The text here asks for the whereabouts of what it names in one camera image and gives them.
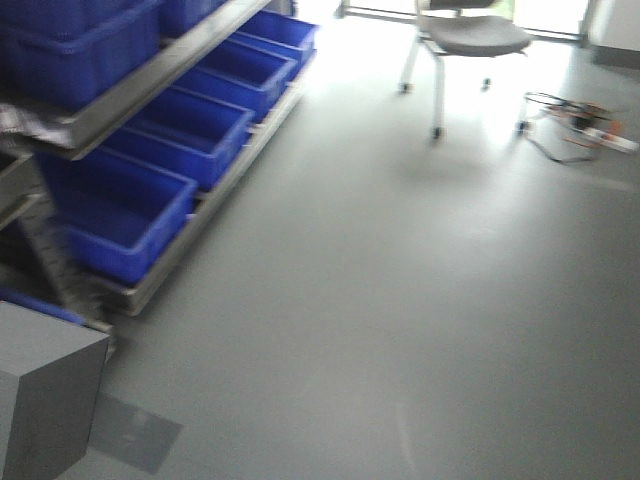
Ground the distant steel shelf rack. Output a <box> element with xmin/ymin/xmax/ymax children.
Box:
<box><xmin>1</xmin><ymin>1</ymin><xmax>316</xmax><ymax>324</ymax></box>

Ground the gray office chair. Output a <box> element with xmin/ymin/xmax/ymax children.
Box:
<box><xmin>399</xmin><ymin>1</ymin><xmax>532</xmax><ymax>141</ymax></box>

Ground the gray hollow cube base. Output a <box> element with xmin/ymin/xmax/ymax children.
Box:
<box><xmin>1</xmin><ymin>301</ymin><xmax>109</xmax><ymax>479</ymax></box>

